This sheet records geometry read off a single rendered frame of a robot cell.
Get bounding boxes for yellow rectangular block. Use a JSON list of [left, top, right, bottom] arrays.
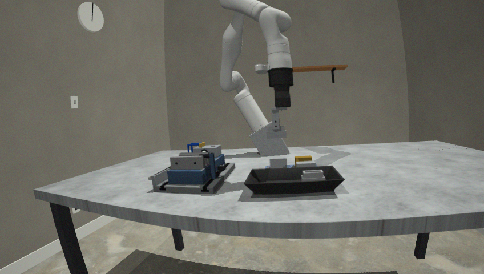
[[295, 155, 312, 167]]

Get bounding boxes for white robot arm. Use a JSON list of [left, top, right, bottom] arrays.
[[219, 0, 291, 132]]

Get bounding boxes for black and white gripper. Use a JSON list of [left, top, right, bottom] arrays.
[[255, 52, 293, 130]]

